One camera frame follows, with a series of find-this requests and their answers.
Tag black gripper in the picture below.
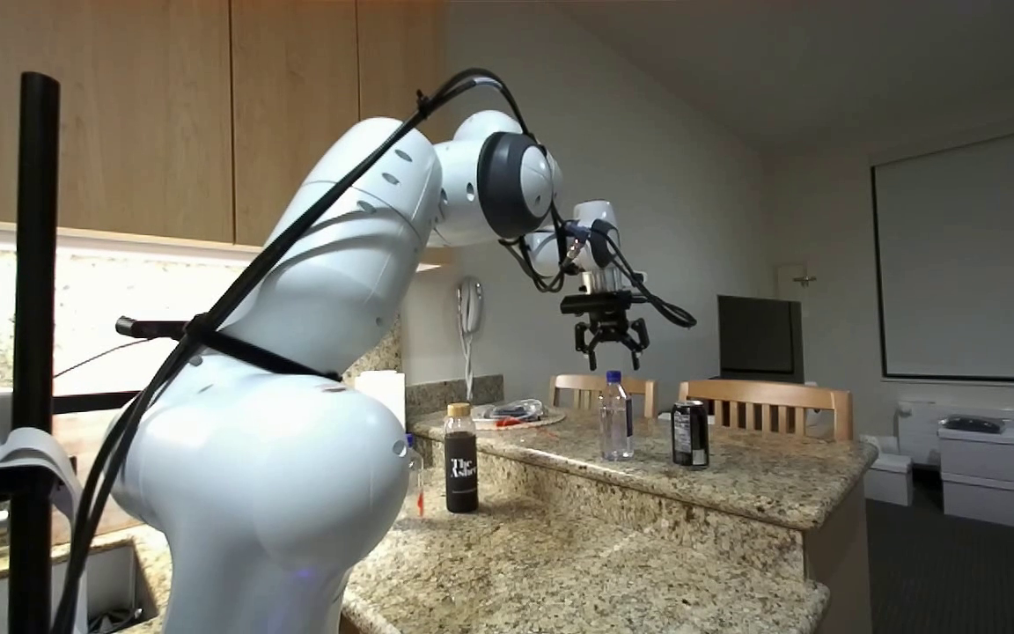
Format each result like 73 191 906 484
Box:
569 302 654 374

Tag clear water bottle blue cap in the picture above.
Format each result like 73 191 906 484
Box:
600 367 637 463

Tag dark drink bottle yellow cap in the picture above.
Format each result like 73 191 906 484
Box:
443 396 481 517

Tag small clear bottle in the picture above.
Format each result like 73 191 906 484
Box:
403 436 429 520

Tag plate with red items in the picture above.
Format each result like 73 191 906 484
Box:
467 394 569 433

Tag black drink can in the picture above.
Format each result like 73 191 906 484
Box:
669 396 714 470

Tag black monitor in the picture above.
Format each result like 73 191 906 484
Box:
714 291 806 386

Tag white paper towel roll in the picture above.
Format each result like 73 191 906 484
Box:
352 367 409 429

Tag small white box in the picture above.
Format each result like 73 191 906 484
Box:
862 433 914 511

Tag white projector screen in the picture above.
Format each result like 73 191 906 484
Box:
867 118 1014 386

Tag white printer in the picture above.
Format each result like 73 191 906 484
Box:
937 410 1014 536

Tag black vertical pole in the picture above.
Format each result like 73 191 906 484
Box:
6 68 62 634

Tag white cloth strip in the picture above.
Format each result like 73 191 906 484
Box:
0 421 91 520

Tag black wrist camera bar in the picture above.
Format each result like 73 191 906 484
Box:
559 287 642 318

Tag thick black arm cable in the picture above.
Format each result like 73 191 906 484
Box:
51 68 541 634

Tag black strap around arm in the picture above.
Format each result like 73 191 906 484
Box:
113 309 349 386

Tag wooden wall cabinets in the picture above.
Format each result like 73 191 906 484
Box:
0 0 454 254

